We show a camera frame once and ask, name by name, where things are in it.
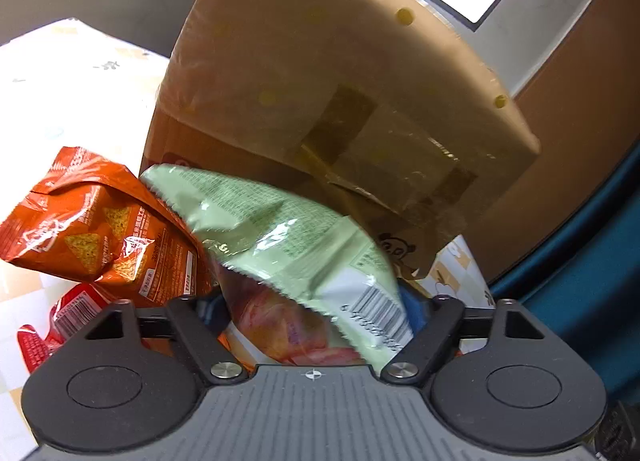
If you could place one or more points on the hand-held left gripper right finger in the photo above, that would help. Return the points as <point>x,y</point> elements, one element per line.
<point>434,328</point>

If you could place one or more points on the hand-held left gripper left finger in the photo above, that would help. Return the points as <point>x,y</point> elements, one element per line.
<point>192,333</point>

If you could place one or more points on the peach and red snack bag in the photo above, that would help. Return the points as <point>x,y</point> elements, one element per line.
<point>272,323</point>

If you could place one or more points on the light green snack bag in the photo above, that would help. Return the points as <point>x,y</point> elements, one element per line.
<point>280,241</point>

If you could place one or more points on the brown cardboard box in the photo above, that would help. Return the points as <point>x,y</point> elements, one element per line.
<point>310,106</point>

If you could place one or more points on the orange tortilla chip bag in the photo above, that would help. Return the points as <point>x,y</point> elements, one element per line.
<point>95,236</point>

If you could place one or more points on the teal cloth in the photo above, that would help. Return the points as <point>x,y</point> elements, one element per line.
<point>590,281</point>

